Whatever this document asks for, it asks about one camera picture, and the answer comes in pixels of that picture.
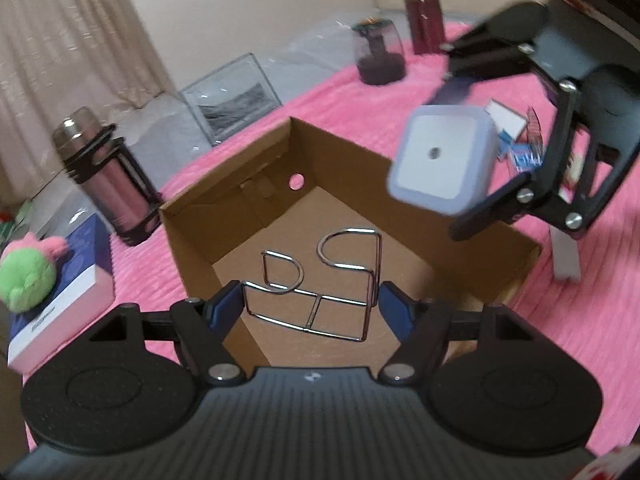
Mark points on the pink ribbed blanket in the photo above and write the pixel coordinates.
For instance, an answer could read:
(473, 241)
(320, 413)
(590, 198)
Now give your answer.
(350, 110)

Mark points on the white square night light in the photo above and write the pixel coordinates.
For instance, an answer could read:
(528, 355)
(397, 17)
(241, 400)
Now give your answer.
(440, 170)

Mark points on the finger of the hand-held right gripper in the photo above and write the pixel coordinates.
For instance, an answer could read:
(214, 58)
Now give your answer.
(456, 92)
(495, 212)

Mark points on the green and pink plush toy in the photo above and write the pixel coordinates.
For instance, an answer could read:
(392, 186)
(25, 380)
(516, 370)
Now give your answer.
(25, 275)

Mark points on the clear jar with dark base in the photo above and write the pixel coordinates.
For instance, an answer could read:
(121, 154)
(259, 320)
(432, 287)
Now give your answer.
(380, 67)

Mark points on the beige curtain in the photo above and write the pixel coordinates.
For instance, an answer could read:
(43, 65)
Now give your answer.
(75, 60)

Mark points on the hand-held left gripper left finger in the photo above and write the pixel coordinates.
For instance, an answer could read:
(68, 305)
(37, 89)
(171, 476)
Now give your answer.
(226, 307)

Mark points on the small white framed card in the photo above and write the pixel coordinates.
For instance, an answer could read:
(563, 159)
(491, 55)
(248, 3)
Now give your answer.
(505, 116)

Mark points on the brown cardboard box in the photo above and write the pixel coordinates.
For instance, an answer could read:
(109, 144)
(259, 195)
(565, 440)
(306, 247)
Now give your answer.
(350, 170)

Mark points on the clear plastic sheet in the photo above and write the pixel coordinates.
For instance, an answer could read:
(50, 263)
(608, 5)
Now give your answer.
(165, 125)

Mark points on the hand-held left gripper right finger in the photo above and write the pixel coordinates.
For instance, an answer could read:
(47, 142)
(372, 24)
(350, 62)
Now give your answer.
(395, 310)

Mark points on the grey sand picture frame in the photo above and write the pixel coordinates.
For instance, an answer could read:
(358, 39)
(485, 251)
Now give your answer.
(235, 100)

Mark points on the brown woven hair clip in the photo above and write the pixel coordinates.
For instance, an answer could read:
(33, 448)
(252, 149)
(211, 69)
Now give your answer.
(535, 125)

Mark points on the white rectangular object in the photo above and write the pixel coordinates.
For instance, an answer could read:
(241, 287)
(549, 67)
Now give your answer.
(565, 255)

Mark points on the blue binder clip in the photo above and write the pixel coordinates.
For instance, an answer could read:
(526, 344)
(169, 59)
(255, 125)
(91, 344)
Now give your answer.
(527, 157)

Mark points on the white and blue box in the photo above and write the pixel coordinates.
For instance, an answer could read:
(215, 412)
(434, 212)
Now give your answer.
(65, 305)

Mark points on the maroon thermos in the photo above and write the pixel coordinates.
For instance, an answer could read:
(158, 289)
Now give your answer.
(425, 25)

